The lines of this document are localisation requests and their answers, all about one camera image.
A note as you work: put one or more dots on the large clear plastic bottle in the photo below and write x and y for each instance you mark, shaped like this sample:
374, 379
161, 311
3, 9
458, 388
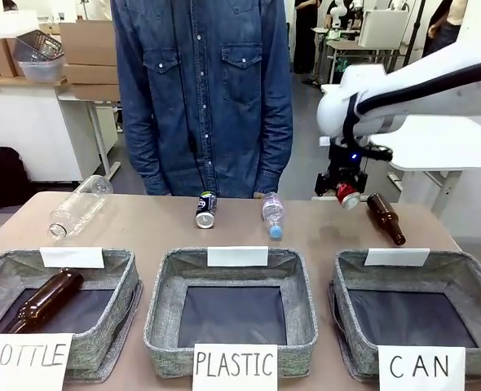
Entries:
77, 207

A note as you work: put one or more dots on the paper label reading BOTTLE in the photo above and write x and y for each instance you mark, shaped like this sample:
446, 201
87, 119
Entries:
24, 358

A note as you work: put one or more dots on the blank white card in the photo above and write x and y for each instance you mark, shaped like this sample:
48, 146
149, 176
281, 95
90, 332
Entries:
237, 256
396, 257
71, 257

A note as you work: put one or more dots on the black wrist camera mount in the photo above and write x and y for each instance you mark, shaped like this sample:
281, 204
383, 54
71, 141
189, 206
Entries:
381, 154

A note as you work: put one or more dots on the white box on table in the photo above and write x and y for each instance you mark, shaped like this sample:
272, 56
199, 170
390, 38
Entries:
383, 28

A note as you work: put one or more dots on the clear plastic bin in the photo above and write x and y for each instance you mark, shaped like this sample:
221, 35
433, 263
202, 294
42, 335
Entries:
42, 70

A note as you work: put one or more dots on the small blue-capped water bottle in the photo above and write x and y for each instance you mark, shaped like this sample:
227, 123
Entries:
273, 212

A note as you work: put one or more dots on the grey background table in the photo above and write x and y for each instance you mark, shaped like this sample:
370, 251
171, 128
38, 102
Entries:
346, 47

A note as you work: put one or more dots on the dark blue drink can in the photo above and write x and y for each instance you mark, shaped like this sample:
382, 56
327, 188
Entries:
206, 209

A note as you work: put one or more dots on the bystander in black clothes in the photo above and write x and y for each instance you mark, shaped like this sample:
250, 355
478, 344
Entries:
305, 36

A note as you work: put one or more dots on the black backpack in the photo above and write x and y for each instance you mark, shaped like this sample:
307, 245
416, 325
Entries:
0, 175

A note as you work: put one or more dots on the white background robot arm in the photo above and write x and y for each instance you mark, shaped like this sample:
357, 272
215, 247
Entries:
340, 12

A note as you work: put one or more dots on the white desk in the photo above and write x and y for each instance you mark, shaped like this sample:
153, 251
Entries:
440, 142

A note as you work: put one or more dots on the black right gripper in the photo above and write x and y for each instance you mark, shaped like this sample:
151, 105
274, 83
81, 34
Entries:
344, 165

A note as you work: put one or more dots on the large cardboard box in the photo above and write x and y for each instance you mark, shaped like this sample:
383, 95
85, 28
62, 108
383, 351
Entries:
87, 42

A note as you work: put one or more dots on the red drink can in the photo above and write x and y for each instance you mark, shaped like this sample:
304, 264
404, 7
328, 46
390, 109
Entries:
347, 197

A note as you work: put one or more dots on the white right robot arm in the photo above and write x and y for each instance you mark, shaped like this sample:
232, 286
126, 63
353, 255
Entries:
448, 102

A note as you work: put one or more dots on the paper label reading CAN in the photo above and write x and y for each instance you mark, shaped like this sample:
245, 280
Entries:
422, 368

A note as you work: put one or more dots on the flat cardboard box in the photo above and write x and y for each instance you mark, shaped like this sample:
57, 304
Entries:
91, 74
98, 91

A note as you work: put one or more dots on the brown glass bottle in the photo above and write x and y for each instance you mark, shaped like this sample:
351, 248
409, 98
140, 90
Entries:
49, 294
383, 216

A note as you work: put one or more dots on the grey fabric basket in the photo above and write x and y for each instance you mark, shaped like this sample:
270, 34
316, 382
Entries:
477, 285
114, 322
167, 301

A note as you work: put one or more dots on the paper label reading PLASTIC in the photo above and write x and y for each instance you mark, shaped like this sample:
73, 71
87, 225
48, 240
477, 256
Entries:
234, 366

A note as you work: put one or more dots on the small cardboard box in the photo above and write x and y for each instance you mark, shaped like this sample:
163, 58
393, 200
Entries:
2, 57

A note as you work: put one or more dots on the dark plastic mesh basket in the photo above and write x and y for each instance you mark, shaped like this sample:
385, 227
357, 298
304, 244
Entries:
38, 47

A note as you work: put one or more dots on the person in denim shirt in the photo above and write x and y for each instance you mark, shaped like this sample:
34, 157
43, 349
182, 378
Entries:
224, 102

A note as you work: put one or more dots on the bystander in light top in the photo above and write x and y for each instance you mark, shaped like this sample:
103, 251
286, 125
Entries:
444, 28

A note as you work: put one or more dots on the white side table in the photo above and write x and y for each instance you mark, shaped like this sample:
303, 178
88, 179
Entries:
28, 130

